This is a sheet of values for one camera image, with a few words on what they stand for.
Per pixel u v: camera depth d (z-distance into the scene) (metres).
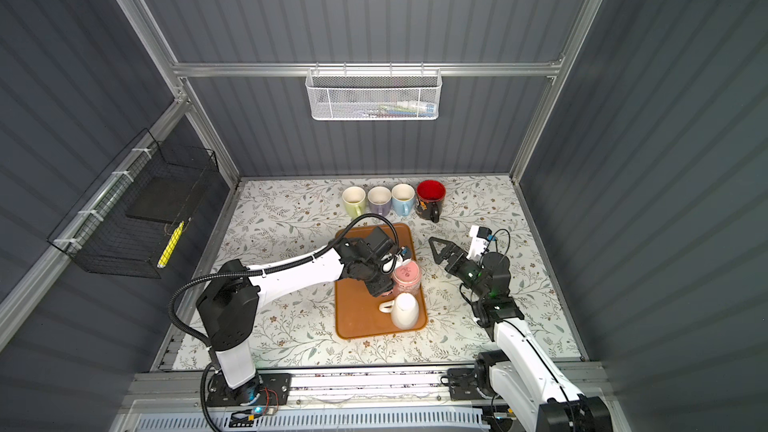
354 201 1.02
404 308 0.77
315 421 0.77
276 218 1.08
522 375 0.49
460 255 0.70
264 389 0.72
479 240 0.73
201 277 0.99
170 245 0.69
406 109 0.91
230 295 0.52
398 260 0.75
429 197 1.03
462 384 0.74
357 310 0.85
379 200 1.10
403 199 1.02
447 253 0.71
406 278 0.81
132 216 0.73
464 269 0.71
